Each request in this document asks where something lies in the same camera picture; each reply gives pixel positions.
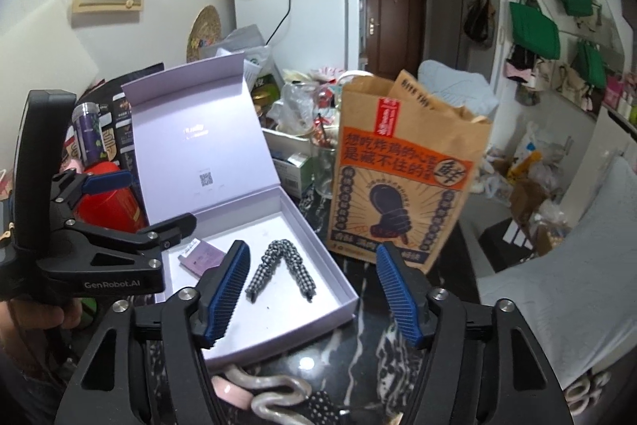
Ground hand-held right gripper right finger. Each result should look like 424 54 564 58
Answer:
375 243 571 425

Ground brown door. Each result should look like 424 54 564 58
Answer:
365 0 427 80

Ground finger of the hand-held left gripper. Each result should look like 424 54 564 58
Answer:
62 212 198 279
50 170 133 212

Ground black white checkered scrunchie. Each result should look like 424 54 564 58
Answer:
245 237 317 304

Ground crumpled clear plastic bag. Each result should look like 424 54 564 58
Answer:
269 67 349 142

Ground woven round fan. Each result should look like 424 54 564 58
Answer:
186 5 222 63

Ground black power cable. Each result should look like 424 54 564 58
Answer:
264 0 300 45

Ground lavender gift box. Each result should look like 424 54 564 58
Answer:
121 51 360 373

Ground light blue pillow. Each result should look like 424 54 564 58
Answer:
417 60 500 119

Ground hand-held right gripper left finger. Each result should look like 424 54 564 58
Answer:
54 240 250 425

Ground green white medicine box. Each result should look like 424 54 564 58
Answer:
273 153 314 199

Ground black polka dot scrunchie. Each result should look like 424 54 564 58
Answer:
303 390 344 425

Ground purple can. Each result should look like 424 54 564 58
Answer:
71 102 107 169

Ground red canister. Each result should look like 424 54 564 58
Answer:
74 161 149 231

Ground cardboard box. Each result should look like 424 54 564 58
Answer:
510 178 548 227

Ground pearl wavy hair claw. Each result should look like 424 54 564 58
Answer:
226 365 319 425

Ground brown printed paper bag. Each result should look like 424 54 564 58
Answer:
327 69 493 276

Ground person's left hand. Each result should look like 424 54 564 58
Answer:
0 296 84 356

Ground pink round jar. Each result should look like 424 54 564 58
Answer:
211 375 254 408

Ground row of small bottles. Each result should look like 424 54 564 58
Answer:
604 74 637 122

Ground glass cup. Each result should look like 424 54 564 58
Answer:
311 141 344 199

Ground white refrigerator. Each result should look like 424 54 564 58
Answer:
234 0 361 77

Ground black printed bag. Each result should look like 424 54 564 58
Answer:
74 63 165 177

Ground grey plastic bag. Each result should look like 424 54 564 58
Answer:
214 25 272 62

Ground white handled scissors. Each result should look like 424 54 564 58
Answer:
565 372 610 416

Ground black hanging bag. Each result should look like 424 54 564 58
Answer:
464 0 497 45

